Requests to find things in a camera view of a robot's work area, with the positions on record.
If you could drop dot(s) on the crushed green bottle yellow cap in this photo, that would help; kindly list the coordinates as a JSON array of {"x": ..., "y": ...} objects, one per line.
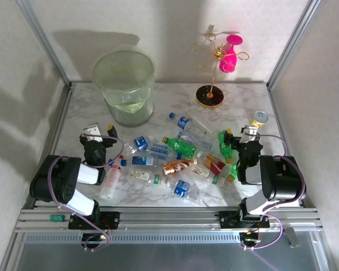
[{"x": 224, "y": 149}]

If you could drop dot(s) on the white-capped blue label bottle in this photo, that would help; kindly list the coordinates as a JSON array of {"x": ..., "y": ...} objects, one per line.
[{"x": 140, "y": 143}]

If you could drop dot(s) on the red orange label drink bottle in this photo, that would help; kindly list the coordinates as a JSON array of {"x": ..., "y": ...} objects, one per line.
[{"x": 213, "y": 163}]

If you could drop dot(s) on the clear unlabelled plastic bottle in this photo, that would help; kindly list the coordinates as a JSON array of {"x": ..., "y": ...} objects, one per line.
[{"x": 200, "y": 124}]

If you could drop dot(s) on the clear bottle red print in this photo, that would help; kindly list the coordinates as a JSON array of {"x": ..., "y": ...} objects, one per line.
[{"x": 110, "y": 182}]

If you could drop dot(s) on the blue-capped blue label bottle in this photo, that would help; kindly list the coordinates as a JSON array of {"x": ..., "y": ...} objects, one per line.
[{"x": 141, "y": 161}]

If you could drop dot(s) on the clear bottle purple white label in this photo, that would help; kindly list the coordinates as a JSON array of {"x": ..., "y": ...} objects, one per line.
[{"x": 187, "y": 138}]

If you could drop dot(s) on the clear bottle orange swirl label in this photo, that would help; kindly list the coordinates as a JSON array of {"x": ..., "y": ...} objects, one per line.
[{"x": 200, "y": 171}]

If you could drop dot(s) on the clear bottle green leaf label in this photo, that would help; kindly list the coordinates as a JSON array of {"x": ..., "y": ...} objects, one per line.
[{"x": 139, "y": 175}]

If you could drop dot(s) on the clear bottle pale blue label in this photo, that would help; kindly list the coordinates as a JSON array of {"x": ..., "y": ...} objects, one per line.
[{"x": 159, "y": 152}]

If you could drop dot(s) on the copper coloured drink bottle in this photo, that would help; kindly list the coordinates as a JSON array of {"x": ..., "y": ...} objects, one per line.
[{"x": 175, "y": 167}]

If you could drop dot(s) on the crushed clear bottle blue label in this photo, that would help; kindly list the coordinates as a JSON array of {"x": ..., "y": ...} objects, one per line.
[{"x": 181, "y": 187}]

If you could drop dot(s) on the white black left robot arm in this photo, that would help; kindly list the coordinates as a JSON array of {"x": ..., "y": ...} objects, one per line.
[{"x": 84, "y": 173}]

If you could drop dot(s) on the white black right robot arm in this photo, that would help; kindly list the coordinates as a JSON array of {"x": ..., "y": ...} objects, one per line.
[{"x": 279, "y": 180}]

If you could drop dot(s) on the yellow tin can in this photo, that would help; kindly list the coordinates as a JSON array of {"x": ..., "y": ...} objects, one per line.
[{"x": 260, "y": 116}]

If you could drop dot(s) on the green terminal connector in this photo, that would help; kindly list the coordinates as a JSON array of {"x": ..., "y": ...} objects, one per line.
[{"x": 57, "y": 218}]

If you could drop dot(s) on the pink wine glass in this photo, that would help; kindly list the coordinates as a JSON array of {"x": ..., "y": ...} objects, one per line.
[{"x": 228, "y": 60}]

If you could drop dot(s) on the small black controller board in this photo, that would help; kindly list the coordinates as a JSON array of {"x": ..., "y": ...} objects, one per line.
[
  {"x": 250, "y": 240},
  {"x": 97, "y": 238}
]

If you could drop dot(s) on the grey metal bottom panel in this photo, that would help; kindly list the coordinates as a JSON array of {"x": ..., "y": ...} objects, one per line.
[{"x": 169, "y": 258}]

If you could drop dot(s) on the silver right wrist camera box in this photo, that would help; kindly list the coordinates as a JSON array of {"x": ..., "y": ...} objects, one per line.
[{"x": 251, "y": 130}]

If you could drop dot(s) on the aluminium side rail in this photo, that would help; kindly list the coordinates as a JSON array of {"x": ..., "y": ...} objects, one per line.
[
  {"x": 278, "y": 107},
  {"x": 62, "y": 107}
]

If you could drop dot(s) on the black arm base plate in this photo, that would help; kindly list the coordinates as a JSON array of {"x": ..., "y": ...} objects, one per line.
[
  {"x": 228, "y": 220},
  {"x": 113, "y": 218}
]

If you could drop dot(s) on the aluminium frame post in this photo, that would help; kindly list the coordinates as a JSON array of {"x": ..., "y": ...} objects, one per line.
[
  {"x": 293, "y": 42},
  {"x": 45, "y": 42}
]

